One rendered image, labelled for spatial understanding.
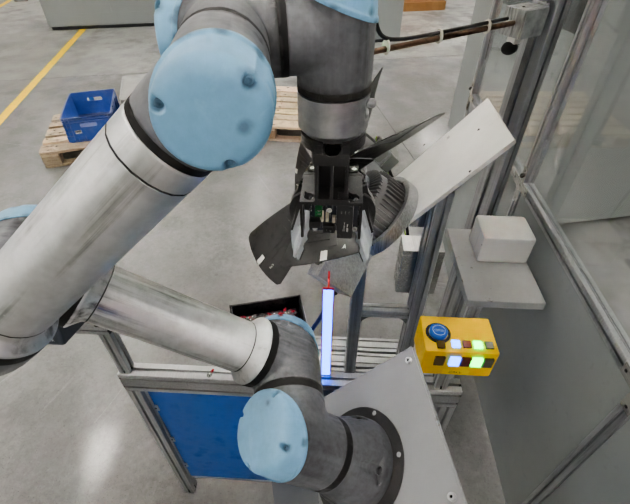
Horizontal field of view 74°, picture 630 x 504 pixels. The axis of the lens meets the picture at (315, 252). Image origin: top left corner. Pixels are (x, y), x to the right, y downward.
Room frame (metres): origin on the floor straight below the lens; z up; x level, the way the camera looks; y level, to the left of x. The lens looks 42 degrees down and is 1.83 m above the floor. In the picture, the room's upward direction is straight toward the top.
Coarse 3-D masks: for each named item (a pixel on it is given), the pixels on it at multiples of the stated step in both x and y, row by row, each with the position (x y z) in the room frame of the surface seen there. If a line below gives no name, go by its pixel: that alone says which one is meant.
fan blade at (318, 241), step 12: (312, 240) 0.77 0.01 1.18; (324, 240) 0.76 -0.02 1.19; (336, 240) 0.75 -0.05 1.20; (348, 240) 0.75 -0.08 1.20; (288, 252) 0.75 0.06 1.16; (312, 252) 0.73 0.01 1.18; (336, 252) 0.71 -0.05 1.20; (348, 252) 0.70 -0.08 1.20; (288, 264) 0.72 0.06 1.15; (300, 264) 0.70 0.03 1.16
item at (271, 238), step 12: (288, 204) 1.04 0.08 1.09; (276, 216) 1.03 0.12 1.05; (288, 216) 1.01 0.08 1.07; (264, 228) 1.03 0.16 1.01; (276, 228) 1.00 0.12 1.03; (288, 228) 0.99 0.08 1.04; (252, 240) 1.03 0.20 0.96; (264, 240) 1.00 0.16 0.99; (276, 240) 0.98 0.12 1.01; (288, 240) 0.96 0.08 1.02; (252, 252) 0.99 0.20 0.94; (264, 252) 0.97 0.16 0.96; (276, 252) 0.95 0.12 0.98; (264, 264) 0.94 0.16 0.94; (276, 264) 0.92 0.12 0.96; (276, 276) 0.89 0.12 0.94
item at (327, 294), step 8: (328, 296) 0.60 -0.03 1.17; (328, 304) 0.60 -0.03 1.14; (328, 312) 0.60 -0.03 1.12; (328, 320) 0.60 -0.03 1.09; (328, 328) 0.60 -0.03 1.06; (328, 336) 0.60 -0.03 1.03; (328, 344) 0.60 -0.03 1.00; (328, 352) 0.60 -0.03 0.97; (328, 360) 0.60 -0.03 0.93; (328, 368) 0.60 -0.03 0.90
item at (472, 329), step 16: (432, 320) 0.61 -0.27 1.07; (448, 320) 0.61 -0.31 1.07; (464, 320) 0.61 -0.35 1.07; (480, 320) 0.61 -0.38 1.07; (416, 336) 0.61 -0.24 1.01; (448, 336) 0.56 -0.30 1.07; (464, 336) 0.57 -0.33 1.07; (480, 336) 0.57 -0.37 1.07; (416, 352) 0.58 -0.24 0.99; (432, 352) 0.53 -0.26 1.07; (448, 352) 0.53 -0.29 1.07; (464, 352) 0.52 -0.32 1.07; (480, 352) 0.52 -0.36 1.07; (496, 352) 0.52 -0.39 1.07; (432, 368) 0.53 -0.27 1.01; (448, 368) 0.52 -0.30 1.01; (464, 368) 0.52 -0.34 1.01; (480, 368) 0.52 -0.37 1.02
